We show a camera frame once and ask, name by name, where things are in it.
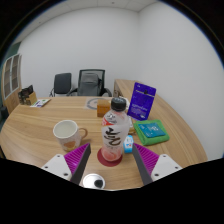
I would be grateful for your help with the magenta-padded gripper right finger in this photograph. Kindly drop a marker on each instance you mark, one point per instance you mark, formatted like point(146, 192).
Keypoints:
point(165, 165)

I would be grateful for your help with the wooden glass-door cabinet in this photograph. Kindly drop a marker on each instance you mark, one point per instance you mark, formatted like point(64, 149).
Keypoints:
point(11, 80)

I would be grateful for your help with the white ceramic mug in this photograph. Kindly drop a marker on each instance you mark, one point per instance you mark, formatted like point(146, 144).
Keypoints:
point(66, 133)

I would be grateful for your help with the black leather armchair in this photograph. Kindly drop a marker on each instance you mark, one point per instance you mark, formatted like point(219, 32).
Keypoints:
point(3, 116)

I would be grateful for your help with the grey mesh office chair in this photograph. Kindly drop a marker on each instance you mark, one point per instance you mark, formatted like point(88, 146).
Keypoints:
point(90, 83)

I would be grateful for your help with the flat teal box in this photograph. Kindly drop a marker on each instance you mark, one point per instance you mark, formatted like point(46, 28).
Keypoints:
point(152, 130)

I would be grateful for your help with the folded green cloth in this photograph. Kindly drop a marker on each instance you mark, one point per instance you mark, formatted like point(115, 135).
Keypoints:
point(153, 140)

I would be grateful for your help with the purple standing package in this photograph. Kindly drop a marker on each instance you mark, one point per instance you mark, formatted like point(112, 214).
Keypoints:
point(141, 100)

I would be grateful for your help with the clear pink drink bottle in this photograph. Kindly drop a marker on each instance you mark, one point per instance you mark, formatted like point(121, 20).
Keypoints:
point(114, 133)

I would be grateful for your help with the dark brown open carton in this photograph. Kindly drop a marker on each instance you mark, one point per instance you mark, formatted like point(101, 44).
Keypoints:
point(27, 96)

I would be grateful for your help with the orange-brown cardboard box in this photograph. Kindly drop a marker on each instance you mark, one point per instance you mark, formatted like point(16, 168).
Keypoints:
point(102, 108)

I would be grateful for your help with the white green printed leaflet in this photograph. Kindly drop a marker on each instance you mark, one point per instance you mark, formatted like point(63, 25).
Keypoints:
point(40, 102)

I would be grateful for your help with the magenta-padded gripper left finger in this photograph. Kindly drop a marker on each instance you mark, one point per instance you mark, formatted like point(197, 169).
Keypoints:
point(58, 165)

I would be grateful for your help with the flat round red coaster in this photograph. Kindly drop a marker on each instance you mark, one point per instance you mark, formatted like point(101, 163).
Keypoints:
point(106, 162)

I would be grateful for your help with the small round white black-centred object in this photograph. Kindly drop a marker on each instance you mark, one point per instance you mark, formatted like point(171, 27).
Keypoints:
point(93, 181)

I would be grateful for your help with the small light blue box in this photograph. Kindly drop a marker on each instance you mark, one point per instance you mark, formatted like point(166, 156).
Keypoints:
point(128, 144)

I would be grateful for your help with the black office chair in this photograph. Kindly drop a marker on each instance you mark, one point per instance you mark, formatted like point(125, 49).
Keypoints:
point(62, 83)

